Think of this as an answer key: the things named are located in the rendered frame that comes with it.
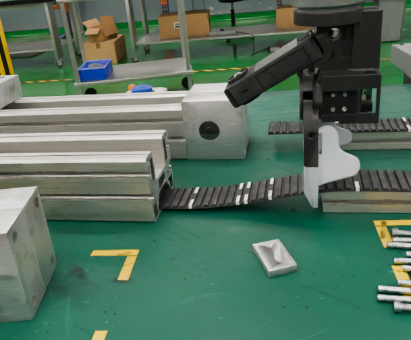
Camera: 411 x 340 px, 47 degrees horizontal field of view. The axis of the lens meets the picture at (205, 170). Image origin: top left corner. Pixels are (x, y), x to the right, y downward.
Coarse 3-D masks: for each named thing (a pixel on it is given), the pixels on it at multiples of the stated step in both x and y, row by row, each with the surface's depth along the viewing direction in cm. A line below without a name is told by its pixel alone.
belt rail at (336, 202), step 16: (336, 192) 55; (352, 192) 55; (368, 192) 55; (384, 192) 54; (400, 192) 54; (336, 208) 56; (352, 208) 56; (368, 208) 56; (384, 208) 55; (400, 208) 55
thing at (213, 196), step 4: (212, 188) 63; (216, 188) 63; (220, 188) 62; (208, 192) 62; (212, 192) 62; (216, 192) 61; (220, 192) 61; (208, 196) 61; (212, 196) 61; (216, 196) 60; (220, 196) 61; (204, 200) 60; (208, 200) 60; (212, 200) 60; (216, 200) 59; (204, 204) 59; (208, 204) 59; (212, 204) 59; (216, 204) 59
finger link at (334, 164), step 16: (320, 128) 51; (336, 144) 51; (320, 160) 52; (336, 160) 51; (352, 160) 51; (304, 176) 52; (320, 176) 52; (336, 176) 52; (352, 176) 52; (304, 192) 54
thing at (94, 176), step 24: (0, 144) 66; (24, 144) 65; (48, 144) 65; (72, 144) 64; (96, 144) 63; (120, 144) 63; (144, 144) 62; (0, 168) 59; (24, 168) 58; (48, 168) 57; (72, 168) 57; (96, 168) 56; (120, 168) 56; (144, 168) 55; (168, 168) 64; (48, 192) 59; (72, 192) 58; (96, 192) 58; (120, 192) 57; (144, 192) 57; (48, 216) 61; (72, 216) 60; (96, 216) 59; (120, 216) 59; (144, 216) 58
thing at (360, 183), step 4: (360, 172) 58; (364, 172) 58; (356, 176) 57; (360, 176) 57; (364, 176) 57; (352, 180) 56; (356, 180) 56; (360, 180) 56; (364, 180) 56; (368, 180) 56; (352, 184) 56; (356, 184) 55; (360, 184) 55; (364, 184) 55; (368, 184) 55; (356, 188) 54; (360, 188) 54; (364, 188) 54; (368, 188) 54
